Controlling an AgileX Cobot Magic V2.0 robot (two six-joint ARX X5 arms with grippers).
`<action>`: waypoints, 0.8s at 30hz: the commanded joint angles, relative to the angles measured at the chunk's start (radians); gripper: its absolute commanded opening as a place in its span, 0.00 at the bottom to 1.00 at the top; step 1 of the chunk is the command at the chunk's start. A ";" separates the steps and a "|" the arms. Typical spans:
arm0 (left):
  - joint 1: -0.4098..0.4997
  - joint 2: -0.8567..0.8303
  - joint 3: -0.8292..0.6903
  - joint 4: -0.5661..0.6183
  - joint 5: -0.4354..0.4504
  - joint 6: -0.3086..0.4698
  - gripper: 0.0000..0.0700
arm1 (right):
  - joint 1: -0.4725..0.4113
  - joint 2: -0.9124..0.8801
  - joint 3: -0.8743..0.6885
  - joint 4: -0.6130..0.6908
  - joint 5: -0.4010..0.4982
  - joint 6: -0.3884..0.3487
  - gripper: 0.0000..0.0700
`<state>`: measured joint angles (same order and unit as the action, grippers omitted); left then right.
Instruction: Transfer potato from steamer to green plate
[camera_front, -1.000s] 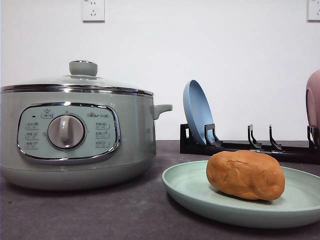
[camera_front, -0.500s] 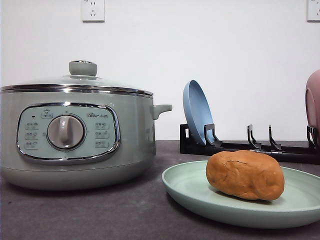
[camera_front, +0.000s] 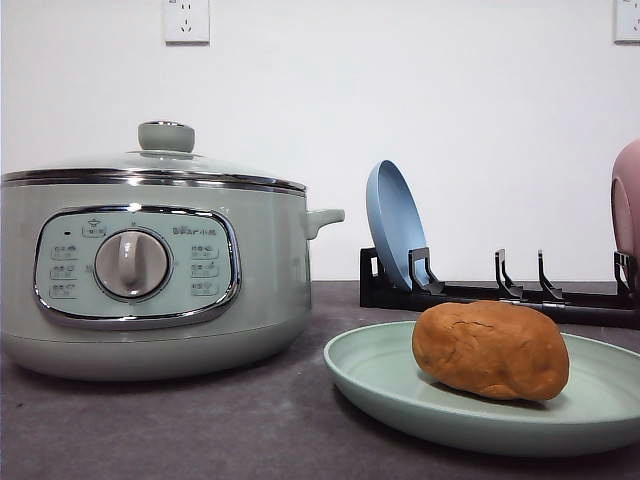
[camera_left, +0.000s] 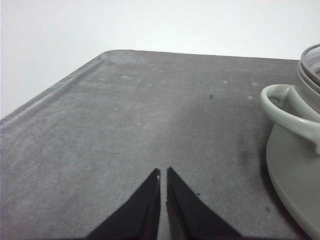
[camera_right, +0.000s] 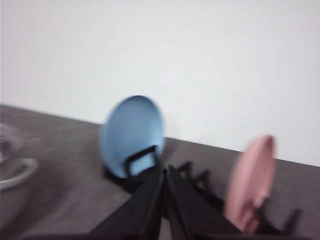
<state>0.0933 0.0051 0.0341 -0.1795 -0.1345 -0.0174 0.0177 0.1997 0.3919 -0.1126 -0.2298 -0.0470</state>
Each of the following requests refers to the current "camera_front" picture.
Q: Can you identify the white wall socket right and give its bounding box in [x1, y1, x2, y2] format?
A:
[608, 0, 640, 48]

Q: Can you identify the black plate rack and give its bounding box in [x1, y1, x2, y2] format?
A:
[360, 247, 640, 330]

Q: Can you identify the white wall socket left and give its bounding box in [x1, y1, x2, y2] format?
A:
[164, 0, 211, 47]

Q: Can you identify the glass steamer lid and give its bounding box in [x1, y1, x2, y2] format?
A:
[0, 121, 306, 193]

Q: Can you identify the blue plate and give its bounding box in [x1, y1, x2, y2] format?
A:
[366, 160, 429, 290]

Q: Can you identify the pink plate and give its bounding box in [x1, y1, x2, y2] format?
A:
[611, 139, 640, 257]

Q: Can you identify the white wall socket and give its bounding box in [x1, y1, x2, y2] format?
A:
[608, 0, 640, 48]
[164, 0, 211, 47]

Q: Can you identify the brown potato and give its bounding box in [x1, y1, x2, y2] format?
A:
[412, 300, 571, 401]

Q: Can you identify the green plate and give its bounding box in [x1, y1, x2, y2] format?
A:
[323, 322, 640, 457]

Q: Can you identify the green electric steamer pot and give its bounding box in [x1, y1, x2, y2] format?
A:
[1, 168, 346, 382]

